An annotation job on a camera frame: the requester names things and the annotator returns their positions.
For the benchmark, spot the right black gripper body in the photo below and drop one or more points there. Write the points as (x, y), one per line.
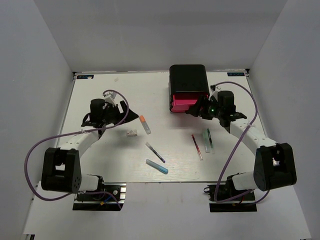
(212, 110)

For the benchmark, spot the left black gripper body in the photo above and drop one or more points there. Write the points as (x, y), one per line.
(111, 116)

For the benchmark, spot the orange capped highlighter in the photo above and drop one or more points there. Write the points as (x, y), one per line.
(144, 124)

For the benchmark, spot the pink drawer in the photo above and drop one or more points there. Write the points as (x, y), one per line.
(180, 106)
(186, 98)
(178, 110)

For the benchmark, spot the blue capped highlighter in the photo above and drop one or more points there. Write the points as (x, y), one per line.
(157, 166)

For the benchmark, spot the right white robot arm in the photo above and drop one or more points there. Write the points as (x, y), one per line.
(274, 165)

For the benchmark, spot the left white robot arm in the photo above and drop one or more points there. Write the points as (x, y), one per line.
(61, 170)

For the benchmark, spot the white eraser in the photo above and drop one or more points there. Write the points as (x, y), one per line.
(131, 133)

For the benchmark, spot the dark green pen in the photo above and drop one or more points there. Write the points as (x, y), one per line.
(210, 141)

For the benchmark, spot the black drawer cabinet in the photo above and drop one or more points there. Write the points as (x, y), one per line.
(187, 78)

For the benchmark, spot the purple pen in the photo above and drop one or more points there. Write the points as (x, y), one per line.
(155, 152)

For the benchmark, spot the right blue label sticker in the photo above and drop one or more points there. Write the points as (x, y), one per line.
(236, 74)

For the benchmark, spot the blue label sticker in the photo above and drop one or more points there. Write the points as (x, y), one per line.
(236, 74)
(85, 77)

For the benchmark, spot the green capped highlighter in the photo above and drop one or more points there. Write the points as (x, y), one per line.
(207, 146)

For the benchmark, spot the red pen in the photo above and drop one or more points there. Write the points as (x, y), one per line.
(197, 148)

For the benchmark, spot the left blue label sticker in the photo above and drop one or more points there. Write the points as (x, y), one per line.
(85, 77)

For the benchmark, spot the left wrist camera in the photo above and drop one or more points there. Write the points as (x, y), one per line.
(109, 97)

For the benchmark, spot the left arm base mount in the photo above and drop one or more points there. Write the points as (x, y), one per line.
(109, 197)

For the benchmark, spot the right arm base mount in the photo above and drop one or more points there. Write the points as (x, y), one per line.
(228, 203)

